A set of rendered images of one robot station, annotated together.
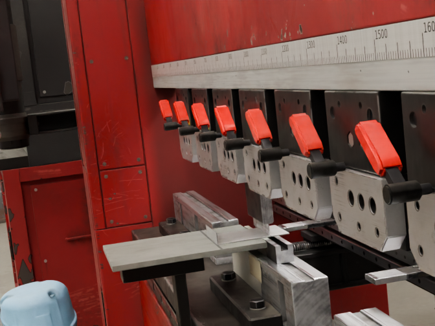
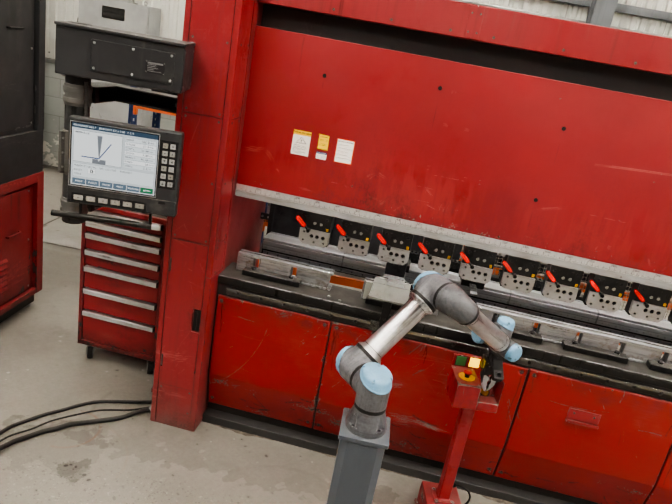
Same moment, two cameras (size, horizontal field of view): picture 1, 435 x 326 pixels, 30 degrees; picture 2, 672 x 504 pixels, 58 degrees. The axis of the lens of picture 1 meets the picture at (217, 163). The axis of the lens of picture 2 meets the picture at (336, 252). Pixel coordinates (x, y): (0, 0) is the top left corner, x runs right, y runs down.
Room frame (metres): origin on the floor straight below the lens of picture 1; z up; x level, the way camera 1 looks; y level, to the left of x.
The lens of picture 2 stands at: (0.80, 2.71, 2.06)
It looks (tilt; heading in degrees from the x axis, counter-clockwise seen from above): 19 degrees down; 289
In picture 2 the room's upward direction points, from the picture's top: 10 degrees clockwise
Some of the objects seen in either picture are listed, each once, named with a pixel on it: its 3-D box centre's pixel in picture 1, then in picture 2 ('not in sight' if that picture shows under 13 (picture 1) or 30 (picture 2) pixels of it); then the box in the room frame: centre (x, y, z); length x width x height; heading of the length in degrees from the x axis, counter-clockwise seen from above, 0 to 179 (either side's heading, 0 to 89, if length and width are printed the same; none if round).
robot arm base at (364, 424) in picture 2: not in sight; (368, 414); (1.21, 0.85, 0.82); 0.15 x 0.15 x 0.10
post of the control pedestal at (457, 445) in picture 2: not in sight; (455, 449); (0.91, 0.21, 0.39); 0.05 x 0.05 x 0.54; 23
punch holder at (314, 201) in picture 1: (323, 148); (477, 262); (1.07, -0.14, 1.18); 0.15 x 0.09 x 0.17; 12
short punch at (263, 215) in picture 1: (259, 204); (395, 270); (1.44, -0.07, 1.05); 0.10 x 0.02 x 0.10; 12
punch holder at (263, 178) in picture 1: (279, 138); (436, 253); (1.27, -0.10, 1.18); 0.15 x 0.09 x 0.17; 12
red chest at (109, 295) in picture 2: not in sight; (139, 280); (2.98, -0.09, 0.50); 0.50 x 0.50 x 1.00; 12
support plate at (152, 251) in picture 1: (181, 246); (390, 291); (1.41, 0.08, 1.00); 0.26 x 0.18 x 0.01; 102
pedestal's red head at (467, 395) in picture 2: not in sight; (474, 383); (0.91, 0.21, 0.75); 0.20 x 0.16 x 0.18; 23
